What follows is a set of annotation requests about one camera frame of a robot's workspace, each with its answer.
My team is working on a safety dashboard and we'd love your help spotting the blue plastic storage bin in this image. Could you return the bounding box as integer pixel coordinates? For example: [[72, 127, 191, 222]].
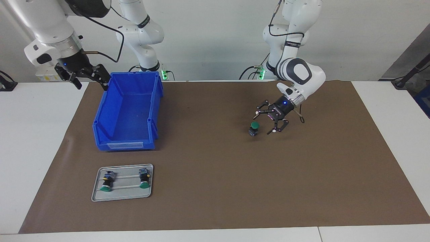
[[92, 71, 164, 152]]

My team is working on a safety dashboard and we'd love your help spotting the black stand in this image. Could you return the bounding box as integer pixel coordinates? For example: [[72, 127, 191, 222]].
[[391, 54, 430, 89]]

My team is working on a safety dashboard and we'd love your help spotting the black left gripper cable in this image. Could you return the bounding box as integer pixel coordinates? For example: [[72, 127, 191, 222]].
[[268, 0, 306, 124]]

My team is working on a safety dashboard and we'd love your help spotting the black clamp with cable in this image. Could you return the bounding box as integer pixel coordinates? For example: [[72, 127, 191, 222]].
[[0, 70, 18, 92]]

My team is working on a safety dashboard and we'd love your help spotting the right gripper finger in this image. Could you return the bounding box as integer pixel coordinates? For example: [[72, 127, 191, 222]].
[[83, 64, 111, 91], [54, 64, 83, 90]]

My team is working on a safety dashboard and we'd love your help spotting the brown table mat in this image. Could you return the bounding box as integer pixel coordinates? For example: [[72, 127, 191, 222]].
[[18, 80, 430, 234]]

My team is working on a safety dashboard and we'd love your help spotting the blue object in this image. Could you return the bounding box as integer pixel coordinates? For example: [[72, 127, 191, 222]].
[[414, 84, 430, 119]]

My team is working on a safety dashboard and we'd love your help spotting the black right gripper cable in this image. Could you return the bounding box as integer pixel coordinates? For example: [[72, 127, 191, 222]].
[[82, 5, 133, 63]]

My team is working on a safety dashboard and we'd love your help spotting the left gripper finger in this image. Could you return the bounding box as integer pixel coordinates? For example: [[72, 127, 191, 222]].
[[253, 99, 274, 120], [267, 117, 290, 135]]

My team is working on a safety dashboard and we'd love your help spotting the white power box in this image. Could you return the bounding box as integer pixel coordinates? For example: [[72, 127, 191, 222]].
[[35, 66, 61, 82]]

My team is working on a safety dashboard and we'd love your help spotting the silver metal tray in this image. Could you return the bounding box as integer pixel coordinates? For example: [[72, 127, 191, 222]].
[[91, 164, 154, 202]]

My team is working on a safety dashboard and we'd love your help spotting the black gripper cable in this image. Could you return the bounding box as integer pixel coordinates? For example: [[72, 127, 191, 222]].
[[268, 0, 306, 124], [82, 5, 133, 63]]

